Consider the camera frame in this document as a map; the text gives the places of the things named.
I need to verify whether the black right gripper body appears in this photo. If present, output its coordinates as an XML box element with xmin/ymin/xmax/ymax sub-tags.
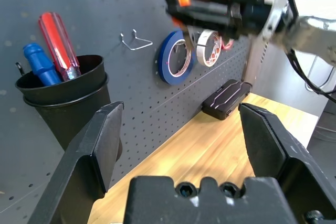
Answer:
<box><xmin>229</xmin><ymin>0</ymin><xmax>272</xmax><ymax>40</ymax></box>

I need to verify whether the grey metal pegboard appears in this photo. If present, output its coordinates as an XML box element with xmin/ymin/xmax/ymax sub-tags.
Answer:
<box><xmin>0</xmin><ymin>0</ymin><xmax>253</xmax><ymax>224</ymax></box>

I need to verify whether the white tape roll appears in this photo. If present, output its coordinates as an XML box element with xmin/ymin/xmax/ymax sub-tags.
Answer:
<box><xmin>196</xmin><ymin>30</ymin><xmax>223</xmax><ymax>67</ymax></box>

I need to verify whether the blue tape roll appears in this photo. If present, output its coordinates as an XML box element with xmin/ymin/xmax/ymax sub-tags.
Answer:
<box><xmin>156</xmin><ymin>30</ymin><xmax>196</xmax><ymax>86</ymax></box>

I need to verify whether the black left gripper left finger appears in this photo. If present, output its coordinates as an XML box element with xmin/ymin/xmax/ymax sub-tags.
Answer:
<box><xmin>48</xmin><ymin>100</ymin><xmax>124</xmax><ymax>224</ymax></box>

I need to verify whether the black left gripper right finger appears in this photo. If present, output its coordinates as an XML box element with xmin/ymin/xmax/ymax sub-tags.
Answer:
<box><xmin>237</xmin><ymin>102</ymin><xmax>336</xmax><ymax>221</ymax></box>

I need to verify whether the black tool case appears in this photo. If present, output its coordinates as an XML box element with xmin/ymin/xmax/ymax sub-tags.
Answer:
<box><xmin>201</xmin><ymin>79</ymin><xmax>253</xmax><ymax>120</ymax></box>

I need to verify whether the grey slotted upright post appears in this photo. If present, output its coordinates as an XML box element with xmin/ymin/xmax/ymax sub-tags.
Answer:
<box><xmin>243</xmin><ymin>35</ymin><xmax>274</xmax><ymax>93</ymax></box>

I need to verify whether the silver pegboard hook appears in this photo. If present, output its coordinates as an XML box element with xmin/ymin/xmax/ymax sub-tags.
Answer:
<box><xmin>175</xmin><ymin>39</ymin><xmax>190</xmax><ymax>51</ymax></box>

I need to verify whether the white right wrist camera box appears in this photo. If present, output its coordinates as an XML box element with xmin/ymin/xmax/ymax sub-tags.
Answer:
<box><xmin>258</xmin><ymin>0</ymin><xmax>296</xmax><ymax>44</ymax></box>

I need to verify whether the blue handled screwdriver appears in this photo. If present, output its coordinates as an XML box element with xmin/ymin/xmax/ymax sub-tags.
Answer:
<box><xmin>23</xmin><ymin>42</ymin><xmax>63</xmax><ymax>87</ymax></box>

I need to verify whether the black cup hook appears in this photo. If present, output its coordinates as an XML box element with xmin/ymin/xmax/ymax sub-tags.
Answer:
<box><xmin>15</xmin><ymin>62</ymin><xmax>26</xmax><ymax>76</ymax></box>

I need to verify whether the red handled screwdriver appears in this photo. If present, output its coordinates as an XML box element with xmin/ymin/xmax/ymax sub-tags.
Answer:
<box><xmin>38</xmin><ymin>12</ymin><xmax>81</xmax><ymax>82</ymax></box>

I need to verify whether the silver wire pliers holder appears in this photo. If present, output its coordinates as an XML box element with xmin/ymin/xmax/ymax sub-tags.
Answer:
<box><xmin>120</xmin><ymin>29</ymin><xmax>153</xmax><ymax>51</ymax></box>

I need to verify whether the black plastic cup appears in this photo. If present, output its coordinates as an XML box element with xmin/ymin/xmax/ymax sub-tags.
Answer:
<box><xmin>14</xmin><ymin>55</ymin><xmax>124</xmax><ymax>162</ymax></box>

